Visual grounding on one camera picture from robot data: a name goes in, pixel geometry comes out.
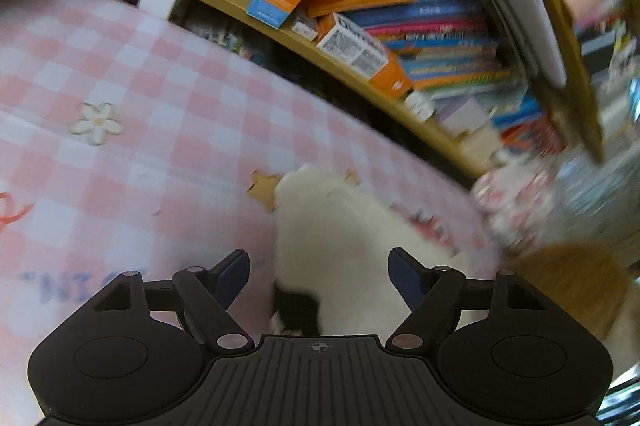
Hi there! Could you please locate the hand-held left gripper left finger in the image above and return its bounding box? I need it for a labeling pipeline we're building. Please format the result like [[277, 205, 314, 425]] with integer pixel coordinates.
[[92, 248, 257, 353]]

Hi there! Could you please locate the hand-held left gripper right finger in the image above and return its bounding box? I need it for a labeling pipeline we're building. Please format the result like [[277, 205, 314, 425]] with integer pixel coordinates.
[[384, 247, 547, 353]]

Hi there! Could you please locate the fluffy orange white cat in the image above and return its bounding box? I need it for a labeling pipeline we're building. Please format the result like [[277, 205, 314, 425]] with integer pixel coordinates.
[[269, 163, 640, 359]]

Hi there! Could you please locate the white charger block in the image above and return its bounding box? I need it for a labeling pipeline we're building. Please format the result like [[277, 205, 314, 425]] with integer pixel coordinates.
[[403, 91, 435, 123]]

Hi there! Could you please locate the white square box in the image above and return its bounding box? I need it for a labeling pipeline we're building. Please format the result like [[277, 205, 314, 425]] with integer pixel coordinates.
[[439, 97, 490, 138]]

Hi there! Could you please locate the pink printed blanket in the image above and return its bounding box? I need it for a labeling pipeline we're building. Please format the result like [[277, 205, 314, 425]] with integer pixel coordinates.
[[0, 0, 503, 426]]

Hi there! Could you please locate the wooden bookshelf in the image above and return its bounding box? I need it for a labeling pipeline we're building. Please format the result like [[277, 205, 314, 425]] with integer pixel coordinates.
[[170, 0, 640, 179]]

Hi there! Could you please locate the flat orange white box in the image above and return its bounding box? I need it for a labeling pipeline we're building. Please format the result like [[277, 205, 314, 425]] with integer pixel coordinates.
[[316, 13, 414, 100]]

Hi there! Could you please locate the small white box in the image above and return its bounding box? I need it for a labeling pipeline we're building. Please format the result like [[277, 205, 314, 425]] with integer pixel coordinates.
[[290, 13, 319, 42]]

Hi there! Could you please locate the row of colourful books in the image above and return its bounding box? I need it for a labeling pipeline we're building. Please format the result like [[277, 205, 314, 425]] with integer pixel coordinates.
[[200, 0, 566, 157]]

